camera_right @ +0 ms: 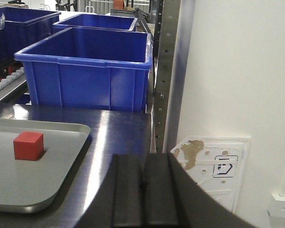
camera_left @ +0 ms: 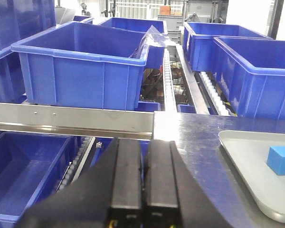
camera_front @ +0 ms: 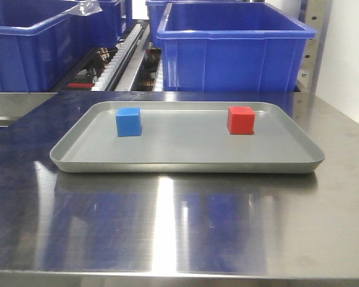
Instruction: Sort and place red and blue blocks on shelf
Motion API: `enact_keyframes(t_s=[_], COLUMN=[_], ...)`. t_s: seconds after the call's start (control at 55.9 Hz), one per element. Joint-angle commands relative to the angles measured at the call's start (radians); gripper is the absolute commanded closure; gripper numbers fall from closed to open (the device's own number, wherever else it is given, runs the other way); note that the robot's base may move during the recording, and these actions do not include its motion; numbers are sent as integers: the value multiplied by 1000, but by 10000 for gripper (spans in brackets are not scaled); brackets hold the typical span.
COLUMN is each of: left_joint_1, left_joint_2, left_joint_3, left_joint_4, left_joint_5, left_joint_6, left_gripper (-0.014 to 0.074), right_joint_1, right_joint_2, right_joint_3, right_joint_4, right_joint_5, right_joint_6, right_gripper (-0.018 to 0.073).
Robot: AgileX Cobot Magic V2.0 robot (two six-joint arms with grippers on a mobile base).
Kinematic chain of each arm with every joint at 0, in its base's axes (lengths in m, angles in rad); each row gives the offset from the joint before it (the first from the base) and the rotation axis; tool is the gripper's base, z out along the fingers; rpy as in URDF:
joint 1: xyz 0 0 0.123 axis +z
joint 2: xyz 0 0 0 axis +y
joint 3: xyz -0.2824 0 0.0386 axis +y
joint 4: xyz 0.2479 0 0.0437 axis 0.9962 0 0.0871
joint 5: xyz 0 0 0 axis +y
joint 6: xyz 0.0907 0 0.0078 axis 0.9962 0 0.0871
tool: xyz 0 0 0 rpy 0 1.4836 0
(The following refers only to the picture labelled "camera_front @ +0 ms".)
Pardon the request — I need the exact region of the blue cube block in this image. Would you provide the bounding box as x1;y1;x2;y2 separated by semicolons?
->
115;107;142;137

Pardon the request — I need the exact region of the red cube block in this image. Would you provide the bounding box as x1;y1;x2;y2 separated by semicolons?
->
227;106;255;135

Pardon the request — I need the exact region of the grey metal tray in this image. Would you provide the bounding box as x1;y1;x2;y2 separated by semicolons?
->
50;101;325;173

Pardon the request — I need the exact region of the blue plastic bin right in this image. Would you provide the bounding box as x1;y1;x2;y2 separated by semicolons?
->
157;1;316;91

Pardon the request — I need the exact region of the blue plastic bin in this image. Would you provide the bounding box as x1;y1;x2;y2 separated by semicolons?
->
157;1;316;91
0;14;81;92

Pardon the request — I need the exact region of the blue bin rear right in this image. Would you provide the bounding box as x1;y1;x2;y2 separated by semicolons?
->
146;1;243;52

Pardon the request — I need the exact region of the blue bin rear left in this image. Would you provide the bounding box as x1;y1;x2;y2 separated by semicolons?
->
81;1;133;48

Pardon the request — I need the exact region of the clear plastic film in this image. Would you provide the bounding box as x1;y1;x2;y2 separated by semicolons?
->
63;0;103;17

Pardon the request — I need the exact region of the blue plastic bin left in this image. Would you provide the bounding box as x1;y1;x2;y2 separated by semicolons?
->
0;14;81;92

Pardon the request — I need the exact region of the white roller conveyor rail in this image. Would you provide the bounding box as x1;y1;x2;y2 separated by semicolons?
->
91;24;143;91

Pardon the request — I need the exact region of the metal shelf upright post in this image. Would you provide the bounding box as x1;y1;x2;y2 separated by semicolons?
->
297;1;333;93

